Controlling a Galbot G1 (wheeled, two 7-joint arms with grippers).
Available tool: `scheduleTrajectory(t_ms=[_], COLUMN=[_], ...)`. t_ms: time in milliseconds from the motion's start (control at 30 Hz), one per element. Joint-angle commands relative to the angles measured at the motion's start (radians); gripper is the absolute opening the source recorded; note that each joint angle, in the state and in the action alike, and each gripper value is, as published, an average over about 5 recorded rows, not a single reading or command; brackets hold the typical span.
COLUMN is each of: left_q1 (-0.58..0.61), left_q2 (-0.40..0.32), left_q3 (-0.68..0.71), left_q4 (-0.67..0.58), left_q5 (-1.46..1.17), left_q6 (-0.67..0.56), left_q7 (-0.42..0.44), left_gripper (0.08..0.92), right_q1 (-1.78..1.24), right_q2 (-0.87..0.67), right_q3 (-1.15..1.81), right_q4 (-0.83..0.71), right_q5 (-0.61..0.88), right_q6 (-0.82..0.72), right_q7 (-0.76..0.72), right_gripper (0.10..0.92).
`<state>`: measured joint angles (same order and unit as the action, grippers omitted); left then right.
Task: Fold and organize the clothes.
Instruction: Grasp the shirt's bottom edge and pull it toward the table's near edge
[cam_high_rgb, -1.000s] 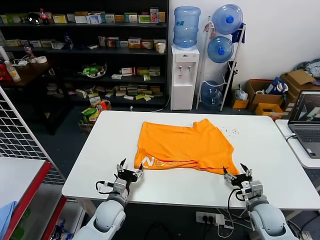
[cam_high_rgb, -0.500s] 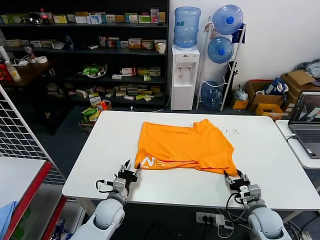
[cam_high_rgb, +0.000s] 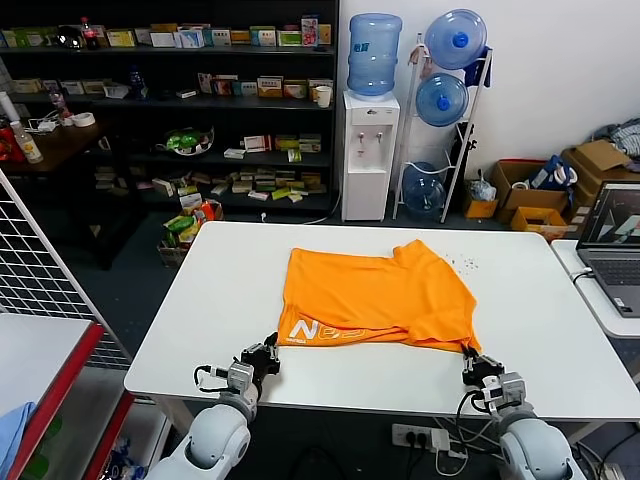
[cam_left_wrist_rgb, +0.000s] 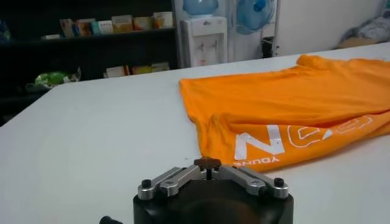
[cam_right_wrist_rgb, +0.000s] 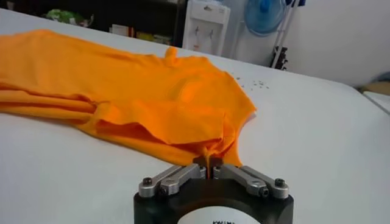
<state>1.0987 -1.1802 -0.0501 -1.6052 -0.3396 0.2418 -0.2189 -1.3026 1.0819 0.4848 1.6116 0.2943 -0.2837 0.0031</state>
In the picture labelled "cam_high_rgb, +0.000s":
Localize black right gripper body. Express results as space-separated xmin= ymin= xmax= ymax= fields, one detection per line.
xmin=463 ymin=354 xmax=504 ymax=387

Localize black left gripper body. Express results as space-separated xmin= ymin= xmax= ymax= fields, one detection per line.
xmin=239 ymin=344 xmax=282 ymax=379

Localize orange t-shirt with white print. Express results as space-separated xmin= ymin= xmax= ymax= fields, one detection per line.
xmin=276 ymin=238 xmax=484 ymax=355

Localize pile of grey clothes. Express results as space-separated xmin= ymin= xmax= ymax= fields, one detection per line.
xmin=589 ymin=117 xmax=640 ymax=157

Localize white power strip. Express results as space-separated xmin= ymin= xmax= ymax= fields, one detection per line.
xmin=391 ymin=423 xmax=451 ymax=454

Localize yellow open cardboard box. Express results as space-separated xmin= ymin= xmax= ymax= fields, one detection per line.
xmin=509 ymin=205 xmax=570 ymax=242

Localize cardboard box of snacks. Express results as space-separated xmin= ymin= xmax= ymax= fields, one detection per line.
xmin=157 ymin=197 xmax=225 ymax=270

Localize small orange cardboard box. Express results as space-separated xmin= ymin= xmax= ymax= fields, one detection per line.
xmin=462 ymin=192 xmax=500 ymax=220

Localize grey laptop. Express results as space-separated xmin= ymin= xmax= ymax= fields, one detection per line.
xmin=575 ymin=181 xmax=640 ymax=319

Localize blue white plastic package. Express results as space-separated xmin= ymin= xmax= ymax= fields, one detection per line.
xmin=107 ymin=433 xmax=151 ymax=480

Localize crumpled clear plastic bag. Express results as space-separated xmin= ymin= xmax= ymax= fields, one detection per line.
xmin=467 ymin=168 xmax=498 ymax=202

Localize blue water jug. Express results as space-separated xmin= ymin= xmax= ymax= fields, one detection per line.
xmin=415 ymin=72 xmax=470 ymax=128
xmin=401 ymin=161 xmax=447 ymax=222
xmin=424 ymin=8 xmax=488 ymax=71
xmin=347 ymin=12 xmax=403 ymax=97

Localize large open cardboard box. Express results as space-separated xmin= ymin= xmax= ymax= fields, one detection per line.
xmin=490 ymin=159 xmax=571 ymax=225

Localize white water dispenser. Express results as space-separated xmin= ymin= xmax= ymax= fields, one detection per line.
xmin=341 ymin=89 xmax=402 ymax=223

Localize black bag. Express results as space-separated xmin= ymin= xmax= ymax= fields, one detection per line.
xmin=448 ymin=121 xmax=478 ymax=182

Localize bowl with green bag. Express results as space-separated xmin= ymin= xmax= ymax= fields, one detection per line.
xmin=154 ymin=125 xmax=216 ymax=158

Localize red framed white cart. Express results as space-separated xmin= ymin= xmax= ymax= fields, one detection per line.
xmin=0 ymin=312 xmax=137 ymax=480

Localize white metal jug rack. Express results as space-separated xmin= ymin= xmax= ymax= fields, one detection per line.
xmin=392 ymin=32 xmax=494 ymax=225

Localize brown cardboard box with flaps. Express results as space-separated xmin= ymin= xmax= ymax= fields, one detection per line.
xmin=559 ymin=139 xmax=640 ymax=224

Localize black shelf unit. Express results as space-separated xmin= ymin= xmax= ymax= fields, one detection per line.
xmin=0 ymin=0 xmax=341 ymax=217

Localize light blue cloth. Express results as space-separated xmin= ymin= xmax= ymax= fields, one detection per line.
xmin=0 ymin=401 xmax=39 ymax=469

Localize orange white medicine box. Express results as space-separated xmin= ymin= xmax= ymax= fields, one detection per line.
xmin=212 ymin=74 xmax=240 ymax=96

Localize dark wooden table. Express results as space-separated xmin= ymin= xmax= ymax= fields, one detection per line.
xmin=0 ymin=117 xmax=132 ymax=271

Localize dark blue bottle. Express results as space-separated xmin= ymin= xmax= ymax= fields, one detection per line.
xmin=128 ymin=64 xmax=148 ymax=100

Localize pale pink cloth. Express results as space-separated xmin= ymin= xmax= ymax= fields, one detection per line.
xmin=408 ymin=43 xmax=432 ymax=81

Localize orange juice bottle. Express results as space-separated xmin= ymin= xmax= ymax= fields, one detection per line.
xmin=7 ymin=119 xmax=45 ymax=165

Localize tall pink box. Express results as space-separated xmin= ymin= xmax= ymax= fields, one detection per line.
xmin=300 ymin=17 xmax=320 ymax=48

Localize blue white medicine box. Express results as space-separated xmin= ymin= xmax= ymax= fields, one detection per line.
xmin=174 ymin=25 xmax=206 ymax=50

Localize pink patterned bottle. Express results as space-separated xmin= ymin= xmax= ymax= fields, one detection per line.
xmin=48 ymin=89 xmax=70 ymax=127

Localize red package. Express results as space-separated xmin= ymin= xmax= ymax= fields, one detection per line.
xmin=0 ymin=125 xmax=25 ymax=163

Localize yellow white medicine box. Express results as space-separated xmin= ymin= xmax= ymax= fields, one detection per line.
xmin=106 ymin=28 xmax=137 ymax=49

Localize white tube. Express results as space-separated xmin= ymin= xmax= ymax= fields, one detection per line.
xmin=0 ymin=91 xmax=21 ymax=125

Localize cola bottle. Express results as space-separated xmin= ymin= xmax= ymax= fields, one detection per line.
xmin=79 ymin=16 xmax=101 ymax=51

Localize shiny black bowl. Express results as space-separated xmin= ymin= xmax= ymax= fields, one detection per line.
xmin=53 ymin=24 xmax=85 ymax=50

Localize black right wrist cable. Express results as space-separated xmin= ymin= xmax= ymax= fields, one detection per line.
xmin=455 ymin=389 xmax=494 ymax=426

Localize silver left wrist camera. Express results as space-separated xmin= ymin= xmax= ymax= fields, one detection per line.
xmin=227 ymin=362 xmax=257 ymax=394

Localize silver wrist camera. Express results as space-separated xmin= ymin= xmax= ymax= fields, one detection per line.
xmin=227 ymin=362 xmax=257 ymax=394
xmin=483 ymin=372 xmax=527 ymax=415

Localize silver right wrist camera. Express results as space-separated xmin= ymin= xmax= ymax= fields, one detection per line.
xmin=483 ymin=372 xmax=527 ymax=415

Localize blue bag with white handles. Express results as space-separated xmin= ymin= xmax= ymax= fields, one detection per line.
xmin=529 ymin=153 xmax=580 ymax=192

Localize white wire grid panel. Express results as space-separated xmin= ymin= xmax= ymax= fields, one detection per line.
xmin=0 ymin=167 xmax=134 ymax=372

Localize white adapter with cable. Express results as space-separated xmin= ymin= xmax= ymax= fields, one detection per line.
xmin=24 ymin=115 xmax=60 ymax=135

